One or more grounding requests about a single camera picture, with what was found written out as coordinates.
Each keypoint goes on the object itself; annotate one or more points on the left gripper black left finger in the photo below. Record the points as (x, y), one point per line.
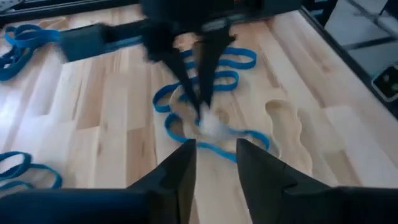
(168, 193)

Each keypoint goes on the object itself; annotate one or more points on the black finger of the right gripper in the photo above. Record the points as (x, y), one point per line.
(211, 62)
(182, 74)

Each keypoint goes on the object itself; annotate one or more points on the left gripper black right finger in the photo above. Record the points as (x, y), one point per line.
(280, 199)

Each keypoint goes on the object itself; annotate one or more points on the tan rubber band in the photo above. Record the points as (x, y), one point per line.
(213, 126)
(269, 105)

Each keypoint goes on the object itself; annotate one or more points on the dark flat device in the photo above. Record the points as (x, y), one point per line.
(387, 84)

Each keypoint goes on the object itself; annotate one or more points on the black aluminium table frame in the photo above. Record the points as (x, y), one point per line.
(62, 10)

